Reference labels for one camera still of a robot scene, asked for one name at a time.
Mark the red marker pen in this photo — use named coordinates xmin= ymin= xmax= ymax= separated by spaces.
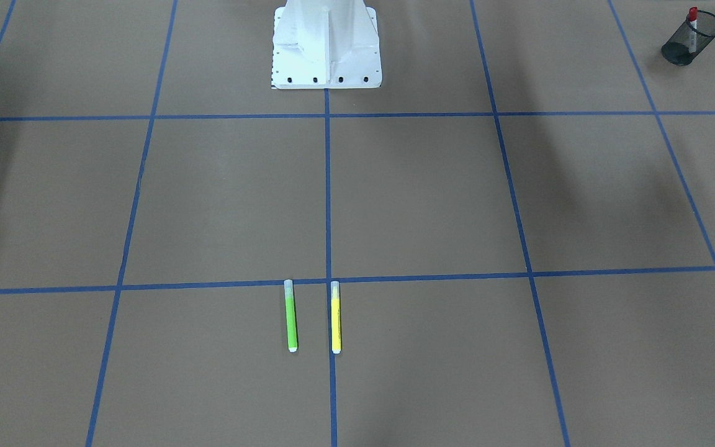
xmin=686 ymin=7 xmax=698 ymax=54

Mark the yellow marker pen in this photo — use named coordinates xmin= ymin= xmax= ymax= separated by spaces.
xmin=330 ymin=281 xmax=343 ymax=354

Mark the green marker pen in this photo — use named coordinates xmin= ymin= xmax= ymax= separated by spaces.
xmin=283 ymin=278 xmax=299 ymax=353

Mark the near black mesh cup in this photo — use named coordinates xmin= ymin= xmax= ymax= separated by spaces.
xmin=661 ymin=7 xmax=715 ymax=67

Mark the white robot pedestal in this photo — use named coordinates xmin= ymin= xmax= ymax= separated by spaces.
xmin=271 ymin=1 xmax=383 ymax=90

